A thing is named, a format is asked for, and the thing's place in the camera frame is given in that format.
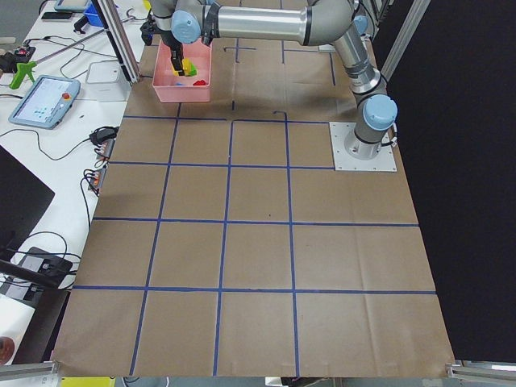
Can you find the black power adapter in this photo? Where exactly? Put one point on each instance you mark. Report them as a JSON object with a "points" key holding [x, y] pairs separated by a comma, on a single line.
{"points": [[102, 134]]}

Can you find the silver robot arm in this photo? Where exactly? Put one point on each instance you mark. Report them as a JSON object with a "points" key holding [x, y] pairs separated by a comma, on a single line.
{"points": [[319, 23]]}

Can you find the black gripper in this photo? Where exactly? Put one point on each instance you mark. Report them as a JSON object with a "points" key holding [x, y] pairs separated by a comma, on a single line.
{"points": [[174, 50]]}

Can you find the white robot teach pendant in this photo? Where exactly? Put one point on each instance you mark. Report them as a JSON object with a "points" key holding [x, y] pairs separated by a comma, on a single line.
{"points": [[46, 102]]}

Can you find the aluminium frame post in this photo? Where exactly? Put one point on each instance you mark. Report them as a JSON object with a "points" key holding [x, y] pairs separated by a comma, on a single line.
{"points": [[113, 27]]}

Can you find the yellow toy block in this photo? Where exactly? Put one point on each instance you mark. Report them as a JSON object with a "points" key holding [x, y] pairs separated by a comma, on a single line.
{"points": [[184, 62]]}

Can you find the pink plastic box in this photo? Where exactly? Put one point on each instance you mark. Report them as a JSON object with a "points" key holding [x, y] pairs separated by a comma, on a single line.
{"points": [[164, 81]]}

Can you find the brown paper table cover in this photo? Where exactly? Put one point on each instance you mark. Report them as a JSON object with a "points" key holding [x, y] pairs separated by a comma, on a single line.
{"points": [[225, 243]]}

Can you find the green toy block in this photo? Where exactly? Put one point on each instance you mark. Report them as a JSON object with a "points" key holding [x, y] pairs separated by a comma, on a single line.
{"points": [[192, 69]]}

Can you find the black laptop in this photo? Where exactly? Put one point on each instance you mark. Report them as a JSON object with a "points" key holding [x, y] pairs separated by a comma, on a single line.
{"points": [[24, 200]]}

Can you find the white flat box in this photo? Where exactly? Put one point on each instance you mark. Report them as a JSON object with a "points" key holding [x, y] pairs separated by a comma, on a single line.
{"points": [[106, 82]]}

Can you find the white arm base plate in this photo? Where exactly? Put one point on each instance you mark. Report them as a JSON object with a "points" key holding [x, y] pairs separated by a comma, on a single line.
{"points": [[352, 155]]}

